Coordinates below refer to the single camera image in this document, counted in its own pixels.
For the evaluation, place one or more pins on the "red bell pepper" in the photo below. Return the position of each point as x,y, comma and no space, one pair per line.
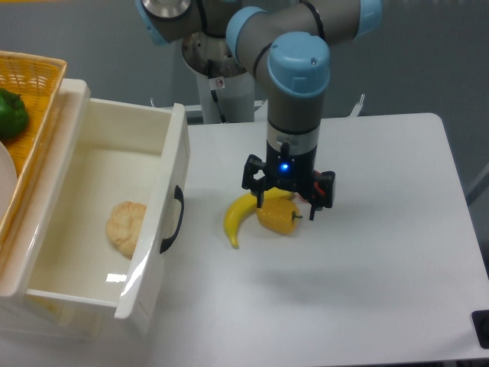
318,193

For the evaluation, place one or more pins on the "yellow woven basket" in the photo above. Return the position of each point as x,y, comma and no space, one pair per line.
36,80

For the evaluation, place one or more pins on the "white plate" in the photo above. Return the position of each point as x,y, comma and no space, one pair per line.
8,180

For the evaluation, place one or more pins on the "green bell pepper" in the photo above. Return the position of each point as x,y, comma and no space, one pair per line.
14,116

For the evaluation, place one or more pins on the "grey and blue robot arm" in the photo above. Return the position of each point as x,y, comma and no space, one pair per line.
233,48

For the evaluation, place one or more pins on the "black corner object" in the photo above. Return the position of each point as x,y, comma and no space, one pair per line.
480,320

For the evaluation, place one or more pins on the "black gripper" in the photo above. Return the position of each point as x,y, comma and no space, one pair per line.
289,165

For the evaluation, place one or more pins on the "beige bread roll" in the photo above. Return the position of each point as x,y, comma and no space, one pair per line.
124,226

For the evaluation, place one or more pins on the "yellow bell pepper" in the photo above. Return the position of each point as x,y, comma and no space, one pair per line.
279,215

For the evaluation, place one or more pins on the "yellow banana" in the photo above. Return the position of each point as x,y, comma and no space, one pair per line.
243,207

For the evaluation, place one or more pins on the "white top drawer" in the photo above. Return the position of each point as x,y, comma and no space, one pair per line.
123,153

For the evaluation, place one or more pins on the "white drawer cabinet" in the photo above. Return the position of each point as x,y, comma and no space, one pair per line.
22,245

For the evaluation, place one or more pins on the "black top drawer handle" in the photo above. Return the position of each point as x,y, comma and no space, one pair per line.
177,219

